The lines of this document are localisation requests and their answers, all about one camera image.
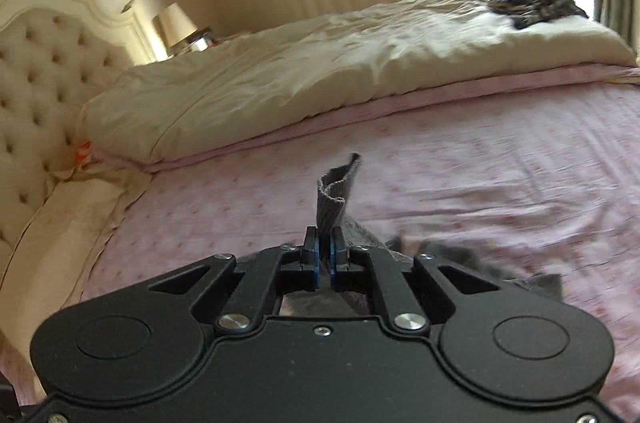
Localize grey argyle sweater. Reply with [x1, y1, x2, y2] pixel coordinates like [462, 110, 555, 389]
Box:
[280, 154, 563, 318]

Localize dark patterned clothes pile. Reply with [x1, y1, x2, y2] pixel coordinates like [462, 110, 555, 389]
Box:
[487, 0, 588, 30]

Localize cream duvet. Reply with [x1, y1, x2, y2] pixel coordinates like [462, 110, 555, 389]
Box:
[77, 0, 638, 166]

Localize pink patterned bed sheet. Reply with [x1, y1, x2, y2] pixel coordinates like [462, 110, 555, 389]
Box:
[82, 72, 639, 421]

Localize bedside lamp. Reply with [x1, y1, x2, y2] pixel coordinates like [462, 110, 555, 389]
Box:
[152, 3, 214, 57]

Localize cream embroidered pillow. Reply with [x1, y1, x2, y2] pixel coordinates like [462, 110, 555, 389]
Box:
[0, 172, 151, 354]

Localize cream tufted headboard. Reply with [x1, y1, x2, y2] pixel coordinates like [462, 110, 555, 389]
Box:
[1, 0, 156, 255]

